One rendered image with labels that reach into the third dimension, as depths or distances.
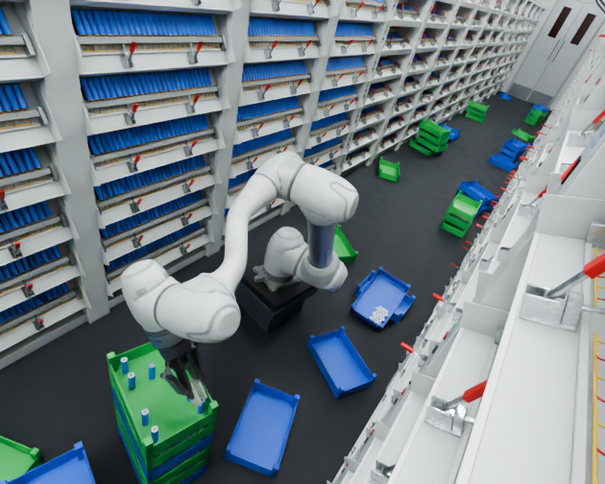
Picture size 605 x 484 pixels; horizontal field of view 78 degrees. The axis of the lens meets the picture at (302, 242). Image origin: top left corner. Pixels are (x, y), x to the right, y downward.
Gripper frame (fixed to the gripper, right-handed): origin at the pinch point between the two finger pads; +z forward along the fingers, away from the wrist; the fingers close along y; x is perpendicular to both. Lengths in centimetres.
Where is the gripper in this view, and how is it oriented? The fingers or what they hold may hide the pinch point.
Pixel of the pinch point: (196, 392)
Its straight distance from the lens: 112.7
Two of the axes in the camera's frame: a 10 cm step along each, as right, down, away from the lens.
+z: 1.7, 8.6, 4.8
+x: 9.1, 0.4, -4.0
